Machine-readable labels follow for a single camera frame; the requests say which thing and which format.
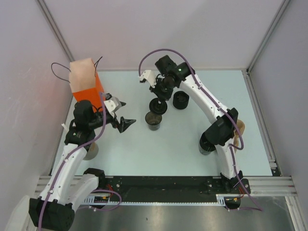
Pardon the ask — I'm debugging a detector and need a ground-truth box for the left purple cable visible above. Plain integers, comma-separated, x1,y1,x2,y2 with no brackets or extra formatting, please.
36,92,122,229

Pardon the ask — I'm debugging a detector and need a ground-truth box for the black cup lid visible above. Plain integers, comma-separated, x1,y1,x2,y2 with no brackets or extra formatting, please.
149,98,167,115

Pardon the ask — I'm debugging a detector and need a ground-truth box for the black ribbed cup stack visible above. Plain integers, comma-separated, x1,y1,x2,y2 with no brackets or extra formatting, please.
172,91,189,110

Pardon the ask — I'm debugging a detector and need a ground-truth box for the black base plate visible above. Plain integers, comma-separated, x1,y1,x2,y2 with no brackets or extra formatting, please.
98,176,251,203

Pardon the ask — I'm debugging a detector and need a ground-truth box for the purple cable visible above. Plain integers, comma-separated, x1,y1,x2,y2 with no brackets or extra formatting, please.
138,49,263,212
36,92,122,229

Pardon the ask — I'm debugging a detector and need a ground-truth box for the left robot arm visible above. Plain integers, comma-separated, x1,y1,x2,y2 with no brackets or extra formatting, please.
28,95,136,231

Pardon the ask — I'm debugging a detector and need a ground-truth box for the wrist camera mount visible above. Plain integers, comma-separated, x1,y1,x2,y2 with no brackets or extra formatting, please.
139,70,156,88
102,93,122,114

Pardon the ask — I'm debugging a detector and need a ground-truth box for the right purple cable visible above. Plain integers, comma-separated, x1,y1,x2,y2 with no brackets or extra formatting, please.
138,49,263,212

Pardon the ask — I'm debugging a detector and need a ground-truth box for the grey slotted cable duct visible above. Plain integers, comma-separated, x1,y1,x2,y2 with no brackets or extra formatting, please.
81,195,225,206

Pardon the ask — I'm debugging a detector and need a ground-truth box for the black coffee cup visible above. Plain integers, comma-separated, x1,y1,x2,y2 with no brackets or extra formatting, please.
199,134,216,155

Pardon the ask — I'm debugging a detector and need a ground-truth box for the dark coffee cup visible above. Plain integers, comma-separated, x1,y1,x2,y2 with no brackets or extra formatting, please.
145,112,162,131

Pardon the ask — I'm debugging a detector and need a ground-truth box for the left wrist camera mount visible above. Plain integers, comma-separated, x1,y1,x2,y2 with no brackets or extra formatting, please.
102,93,122,114

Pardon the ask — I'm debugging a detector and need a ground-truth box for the orange paper bag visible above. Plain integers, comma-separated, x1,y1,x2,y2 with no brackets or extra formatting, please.
65,58,104,111

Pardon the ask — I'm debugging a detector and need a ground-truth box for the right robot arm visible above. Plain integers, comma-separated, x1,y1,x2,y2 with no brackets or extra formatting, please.
139,55,244,193

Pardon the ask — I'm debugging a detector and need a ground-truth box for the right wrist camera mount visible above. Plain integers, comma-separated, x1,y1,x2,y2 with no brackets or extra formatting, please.
139,70,156,88

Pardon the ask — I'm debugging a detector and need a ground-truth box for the grey straw holder cup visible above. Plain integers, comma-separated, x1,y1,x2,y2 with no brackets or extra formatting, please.
83,142,99,161

